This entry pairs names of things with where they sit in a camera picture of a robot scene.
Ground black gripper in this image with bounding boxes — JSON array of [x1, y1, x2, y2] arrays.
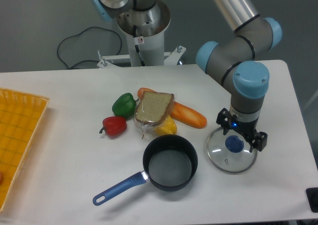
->
[[216, 108, 268, 152]]

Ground toast slice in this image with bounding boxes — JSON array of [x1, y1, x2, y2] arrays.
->
[[134, 91, 174, 137]]

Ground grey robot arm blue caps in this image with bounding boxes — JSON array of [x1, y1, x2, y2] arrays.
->
[[92, 0, 282, 151]]

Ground glass lid blue knob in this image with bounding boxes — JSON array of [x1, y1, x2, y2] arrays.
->
[[206, 127, 257, 174]]

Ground orange baguette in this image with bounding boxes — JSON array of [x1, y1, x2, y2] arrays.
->
[[137, 87, 207, 129]]

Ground yellow bell pepper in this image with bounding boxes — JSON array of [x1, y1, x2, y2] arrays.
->
[[155, 115, 177, 136]]

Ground black device at table edge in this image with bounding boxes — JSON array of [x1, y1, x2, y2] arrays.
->
[[306, 187, 318, 213]]

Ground green bell pepper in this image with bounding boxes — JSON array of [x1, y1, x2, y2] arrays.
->
[[112, 92, 137, 119]]

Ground red bell pepper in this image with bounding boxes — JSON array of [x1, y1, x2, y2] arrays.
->
[[99, 116, 127, 137]]

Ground yellow woven basket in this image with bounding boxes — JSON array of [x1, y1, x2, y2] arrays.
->
[[0, 88, 50, 212]]

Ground black saucepan blue handle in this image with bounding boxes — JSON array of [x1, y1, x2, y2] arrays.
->
[[92, 135, 198, 206]]

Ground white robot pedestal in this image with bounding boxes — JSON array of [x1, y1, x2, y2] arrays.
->
[[98, 0, 186, 68]]

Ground black cable on floor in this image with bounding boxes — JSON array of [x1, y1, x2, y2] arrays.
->
[[57, 26, 123, 70]]

